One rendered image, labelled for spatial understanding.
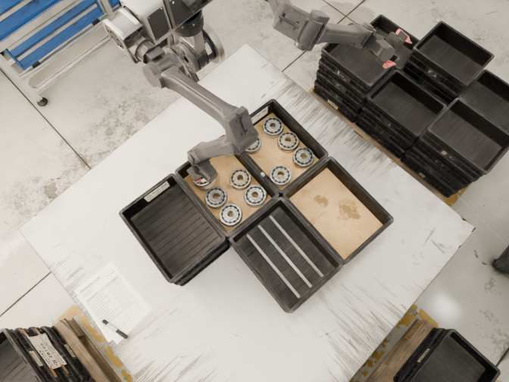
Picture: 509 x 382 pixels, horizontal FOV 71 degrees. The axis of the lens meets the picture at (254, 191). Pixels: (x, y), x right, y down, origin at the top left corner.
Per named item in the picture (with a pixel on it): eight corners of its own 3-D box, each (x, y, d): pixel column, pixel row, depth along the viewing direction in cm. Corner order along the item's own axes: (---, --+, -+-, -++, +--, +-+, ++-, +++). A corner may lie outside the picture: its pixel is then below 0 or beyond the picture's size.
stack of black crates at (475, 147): (398, 161, 245) (426, 128, 202) (424, 133, 251) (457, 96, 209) (447, 199, 235) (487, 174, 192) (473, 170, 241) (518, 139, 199)
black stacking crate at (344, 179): (280, 202, 168) (281, 195, 157) (326, 165, 173) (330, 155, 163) (339, 268, 157) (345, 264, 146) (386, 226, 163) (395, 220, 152)
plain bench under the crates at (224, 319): (84, 252, 244) (17, 229, 178) (250, 107, 278) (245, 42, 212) (247, 449, 205) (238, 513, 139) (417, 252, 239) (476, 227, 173)
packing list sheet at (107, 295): (70, 293, 167) (70, 293, 167) (110, 258, 172) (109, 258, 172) (113, 348, 159) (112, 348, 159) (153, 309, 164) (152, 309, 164)
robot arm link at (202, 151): (252, 122, 108) (226, 141, 104) (262, 138, 110) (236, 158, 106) (201, 140, 146) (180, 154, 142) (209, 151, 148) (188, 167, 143)
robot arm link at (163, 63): (155, 43, 118) (142, 50, 116) (176, 61, 116) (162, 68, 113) (159, 64, 126) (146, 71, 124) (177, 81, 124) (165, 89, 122)
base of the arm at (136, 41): (151, 47, 127) (140, 21, 116) (166, 61, 125) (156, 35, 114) (132, 61, 125) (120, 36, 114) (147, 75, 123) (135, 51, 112)
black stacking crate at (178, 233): (127, 219, 167) (117, 213, 156) (178, 181, 173) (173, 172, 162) (176, 286, 156) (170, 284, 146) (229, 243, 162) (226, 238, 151)
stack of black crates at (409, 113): (353, 124, 255) (366, 97, 223) (379, 98, 261) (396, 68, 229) (398, 160, 245) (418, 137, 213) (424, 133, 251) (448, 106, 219)
